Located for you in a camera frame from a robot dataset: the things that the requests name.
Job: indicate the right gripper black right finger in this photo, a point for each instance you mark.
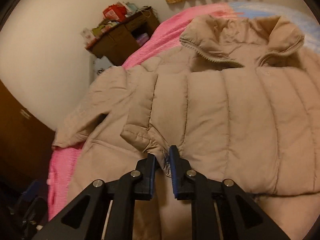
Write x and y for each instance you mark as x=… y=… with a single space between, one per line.
x=219 y=209

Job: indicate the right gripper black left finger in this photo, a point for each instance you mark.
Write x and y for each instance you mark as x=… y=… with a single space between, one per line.
x=104 y=210

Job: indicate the beige quilted puffer jacket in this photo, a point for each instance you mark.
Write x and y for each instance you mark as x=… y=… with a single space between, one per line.
x=240 y=100

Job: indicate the pink knitted blanket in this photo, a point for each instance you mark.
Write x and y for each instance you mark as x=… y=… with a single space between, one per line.
x=166 y=36

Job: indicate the dark brown wooden door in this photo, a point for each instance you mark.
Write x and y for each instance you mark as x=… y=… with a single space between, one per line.
x=26 y=143

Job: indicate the white paper bag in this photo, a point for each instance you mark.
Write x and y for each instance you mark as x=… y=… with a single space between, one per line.
x=97 y=66

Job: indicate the dark wooden cabinet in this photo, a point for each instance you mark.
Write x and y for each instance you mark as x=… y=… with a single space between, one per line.
x=122 y=40

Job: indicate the blue patterned bed blanket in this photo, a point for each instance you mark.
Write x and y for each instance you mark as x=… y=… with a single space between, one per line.
x=306 y=24

